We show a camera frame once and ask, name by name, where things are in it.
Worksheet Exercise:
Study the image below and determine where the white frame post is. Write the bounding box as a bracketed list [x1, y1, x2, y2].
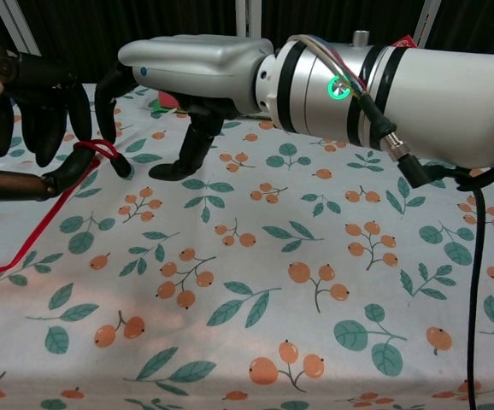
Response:
[412, 0, 441, 49]
[0, 0, 42, 57]
[234, 0, 263, 40]

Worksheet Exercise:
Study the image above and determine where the floral print tablecloth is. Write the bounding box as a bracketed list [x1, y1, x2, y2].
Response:
[0, 83, 494, 410]

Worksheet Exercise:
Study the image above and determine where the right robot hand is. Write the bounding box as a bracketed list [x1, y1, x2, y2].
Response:
[94, 35, 276, 184]

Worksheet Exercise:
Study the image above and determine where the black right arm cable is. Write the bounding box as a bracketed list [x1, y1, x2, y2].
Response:
[360, 91, 494, 410]

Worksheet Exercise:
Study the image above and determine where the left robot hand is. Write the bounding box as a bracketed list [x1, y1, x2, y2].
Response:
[0, 30, 103, 208]

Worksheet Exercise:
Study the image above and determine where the black pleated curtain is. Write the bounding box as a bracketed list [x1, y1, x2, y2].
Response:
[0, 0, 494, 86]

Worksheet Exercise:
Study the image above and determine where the red zipper pull cord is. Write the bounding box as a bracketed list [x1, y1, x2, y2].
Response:
[73, 138, 123, 165]

